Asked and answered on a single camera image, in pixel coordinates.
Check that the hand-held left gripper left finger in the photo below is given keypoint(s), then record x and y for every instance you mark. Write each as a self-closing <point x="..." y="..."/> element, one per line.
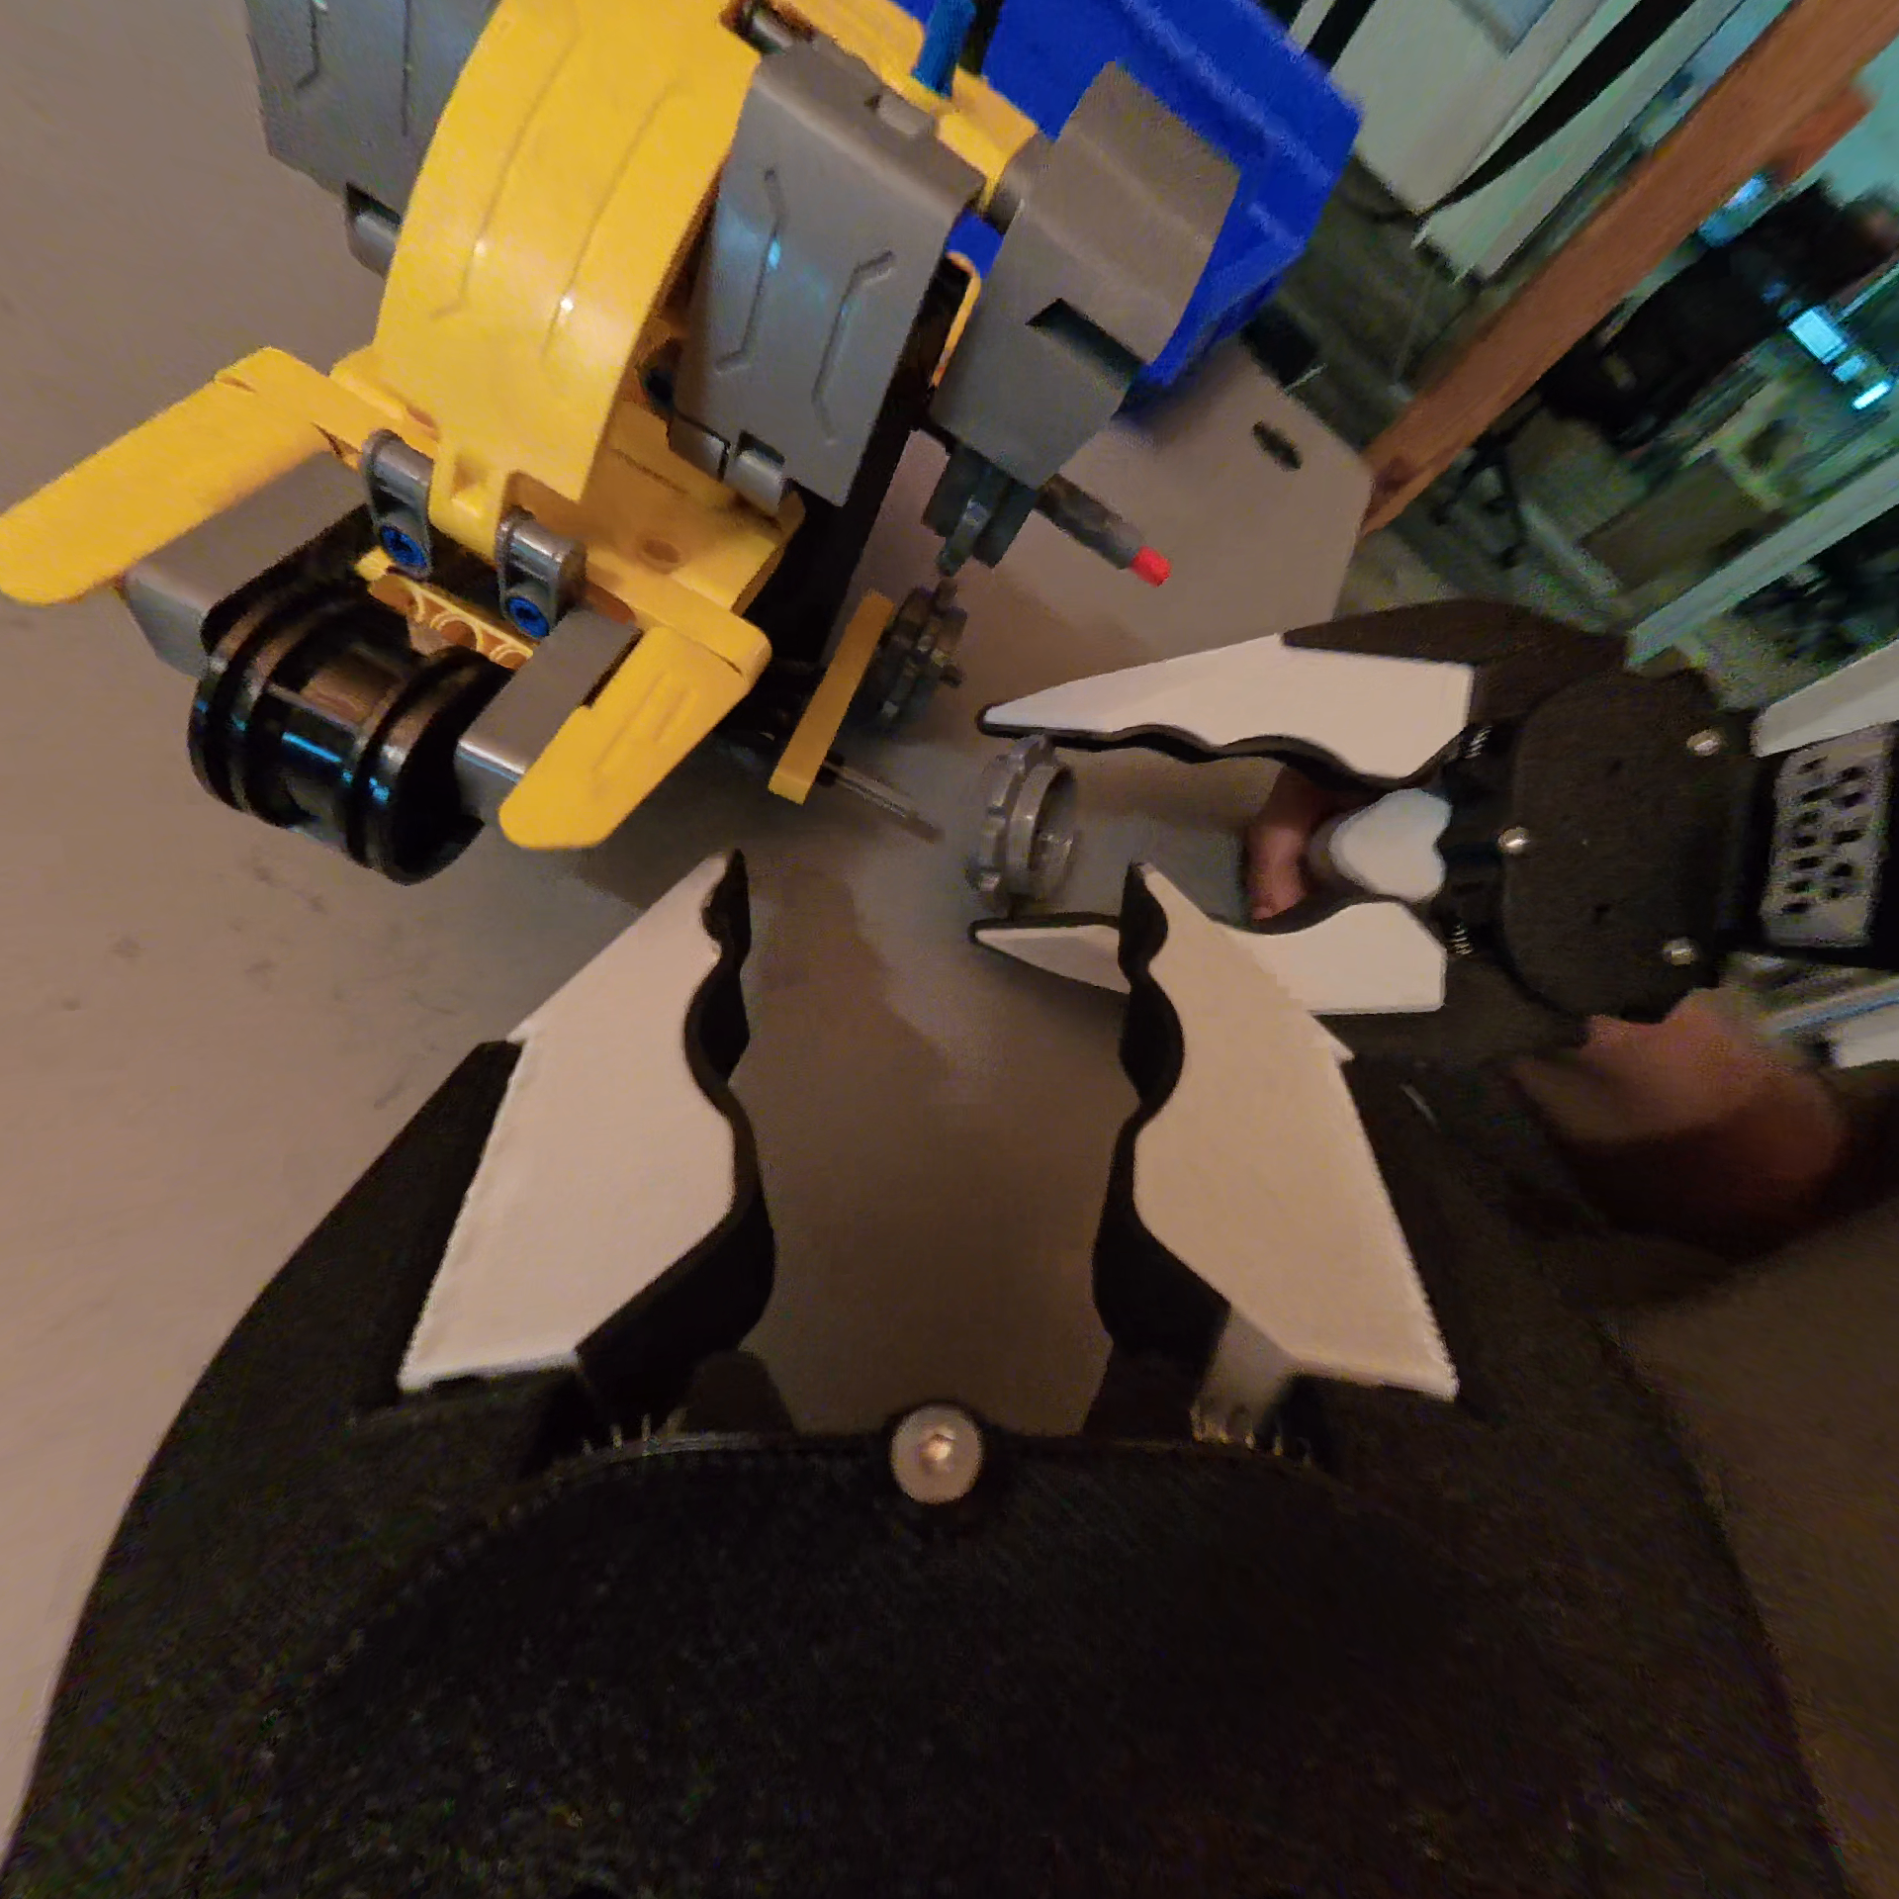
<point x="593" y="1171"/>

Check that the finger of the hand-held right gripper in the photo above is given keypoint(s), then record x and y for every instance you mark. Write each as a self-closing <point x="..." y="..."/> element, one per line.
<point x="1305" y="690"/>
<point x="1381" y="964"/>

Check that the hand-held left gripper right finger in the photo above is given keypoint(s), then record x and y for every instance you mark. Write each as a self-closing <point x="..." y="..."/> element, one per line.
<point x="1276" y="1188"/>

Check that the grey toy gear wheel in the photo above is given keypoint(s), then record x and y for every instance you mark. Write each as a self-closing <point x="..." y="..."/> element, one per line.
<point x="1026" y="823"/>
<point x="907" y="653"/>

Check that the yellow toy brick vehicle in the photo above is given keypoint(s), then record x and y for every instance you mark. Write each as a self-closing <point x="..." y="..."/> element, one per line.
<point x="563" y="297"/>

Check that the person's right hand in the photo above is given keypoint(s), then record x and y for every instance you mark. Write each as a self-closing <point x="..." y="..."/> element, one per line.
<point x="1706" y="1114"/>

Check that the blue plastic bin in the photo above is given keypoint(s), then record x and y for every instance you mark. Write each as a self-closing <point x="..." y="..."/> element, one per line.
<point x="1246" y="179"/>

